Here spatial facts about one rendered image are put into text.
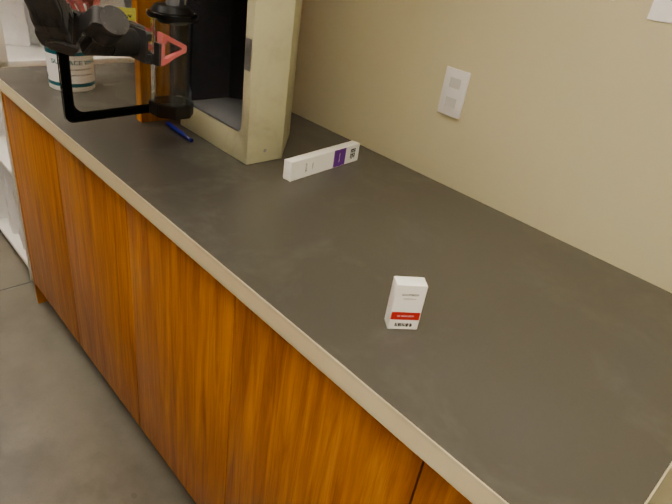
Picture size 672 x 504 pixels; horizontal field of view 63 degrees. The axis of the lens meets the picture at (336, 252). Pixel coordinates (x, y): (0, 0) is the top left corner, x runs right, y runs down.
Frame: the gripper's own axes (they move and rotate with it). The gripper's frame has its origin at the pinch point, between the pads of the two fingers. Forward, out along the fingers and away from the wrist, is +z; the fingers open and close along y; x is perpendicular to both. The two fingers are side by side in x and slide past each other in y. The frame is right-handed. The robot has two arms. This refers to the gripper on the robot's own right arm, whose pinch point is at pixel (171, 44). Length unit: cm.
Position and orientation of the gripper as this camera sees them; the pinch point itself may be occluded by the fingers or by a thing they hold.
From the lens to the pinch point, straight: 135.9
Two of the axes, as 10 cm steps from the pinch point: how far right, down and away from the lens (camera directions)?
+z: 6.9, -2.3, 6.9
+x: -1.8, 8.7, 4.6
